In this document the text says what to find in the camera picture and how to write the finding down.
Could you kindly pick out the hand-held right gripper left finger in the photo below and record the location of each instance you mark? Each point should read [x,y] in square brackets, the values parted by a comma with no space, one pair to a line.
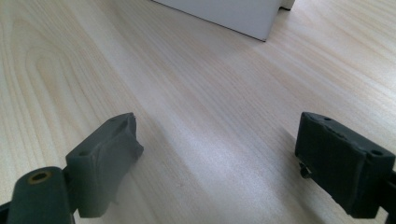
[104,168]

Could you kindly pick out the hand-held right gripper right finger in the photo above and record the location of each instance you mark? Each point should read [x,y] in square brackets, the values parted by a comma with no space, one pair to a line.
[337,168]

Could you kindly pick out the white book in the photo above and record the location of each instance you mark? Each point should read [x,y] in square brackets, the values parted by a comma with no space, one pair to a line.
[230,12]

